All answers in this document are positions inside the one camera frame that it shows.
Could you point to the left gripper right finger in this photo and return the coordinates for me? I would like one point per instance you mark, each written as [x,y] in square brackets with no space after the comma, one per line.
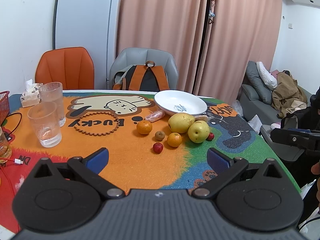
[257,197]

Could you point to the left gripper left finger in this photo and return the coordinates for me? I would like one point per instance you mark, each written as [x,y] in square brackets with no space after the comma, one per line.
[64,196]

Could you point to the small red fruit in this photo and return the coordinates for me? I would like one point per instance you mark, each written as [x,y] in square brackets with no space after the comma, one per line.
[157,147]
[210,136]

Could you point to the orange mandarin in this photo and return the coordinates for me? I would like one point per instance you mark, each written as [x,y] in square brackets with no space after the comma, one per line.
[174,140]
[144,127]

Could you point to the large yellow pear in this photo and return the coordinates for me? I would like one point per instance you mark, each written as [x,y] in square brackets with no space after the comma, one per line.
[180,122]

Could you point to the brown kiwi fruit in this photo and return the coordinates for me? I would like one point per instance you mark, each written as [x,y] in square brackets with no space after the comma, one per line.
[159,135]

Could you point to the plastic pink food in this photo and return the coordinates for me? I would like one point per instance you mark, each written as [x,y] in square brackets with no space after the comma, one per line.
[155,116]

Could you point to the person's right hand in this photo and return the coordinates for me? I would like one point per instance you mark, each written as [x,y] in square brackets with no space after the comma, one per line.
[316,169]

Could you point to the brown jacket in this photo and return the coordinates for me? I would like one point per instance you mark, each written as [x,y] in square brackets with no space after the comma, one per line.
[288,97]

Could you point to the grey sofa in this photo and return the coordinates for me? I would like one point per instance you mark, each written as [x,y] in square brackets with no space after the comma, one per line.
[256,101]

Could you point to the white pillow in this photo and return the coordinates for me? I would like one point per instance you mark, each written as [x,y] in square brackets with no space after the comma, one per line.
[268,79]

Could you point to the glass jar with liquid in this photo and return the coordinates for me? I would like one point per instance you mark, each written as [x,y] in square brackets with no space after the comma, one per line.
[5,150]

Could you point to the white plastic bag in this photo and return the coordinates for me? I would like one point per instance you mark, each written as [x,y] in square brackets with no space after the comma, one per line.
[236,105]

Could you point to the front clear glass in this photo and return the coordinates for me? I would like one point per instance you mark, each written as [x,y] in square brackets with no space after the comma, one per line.
[45,123]

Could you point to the clear glass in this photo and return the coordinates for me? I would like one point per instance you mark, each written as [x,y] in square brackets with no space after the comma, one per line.
[53,91]
[45,123]

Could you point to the colourful cartoon table mat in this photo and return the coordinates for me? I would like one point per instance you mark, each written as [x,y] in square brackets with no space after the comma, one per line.
[158,203]

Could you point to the tissue pack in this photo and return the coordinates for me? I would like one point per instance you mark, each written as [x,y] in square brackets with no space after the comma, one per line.
[30,96]

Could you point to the rear clear glass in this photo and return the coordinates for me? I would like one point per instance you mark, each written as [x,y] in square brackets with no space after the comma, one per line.
[53,91]

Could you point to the red plastic basket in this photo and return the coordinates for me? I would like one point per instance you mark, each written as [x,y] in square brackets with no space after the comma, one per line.
[4,106]

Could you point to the orange chair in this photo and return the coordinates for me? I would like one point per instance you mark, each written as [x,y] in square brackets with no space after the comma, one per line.
[73,67]

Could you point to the white ceramic bowl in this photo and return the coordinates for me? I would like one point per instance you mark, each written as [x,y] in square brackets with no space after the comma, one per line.
[176,101]

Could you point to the pink curtain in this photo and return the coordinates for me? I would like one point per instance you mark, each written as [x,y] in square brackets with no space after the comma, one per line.
[210,40]

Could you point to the orange black backpack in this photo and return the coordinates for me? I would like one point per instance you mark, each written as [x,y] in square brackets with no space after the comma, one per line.
[147,77]

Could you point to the grey chair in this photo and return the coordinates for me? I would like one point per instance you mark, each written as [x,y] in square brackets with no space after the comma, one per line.
[139,56]

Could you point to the white refrigerator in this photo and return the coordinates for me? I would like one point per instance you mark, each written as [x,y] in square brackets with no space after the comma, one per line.
[92,24]

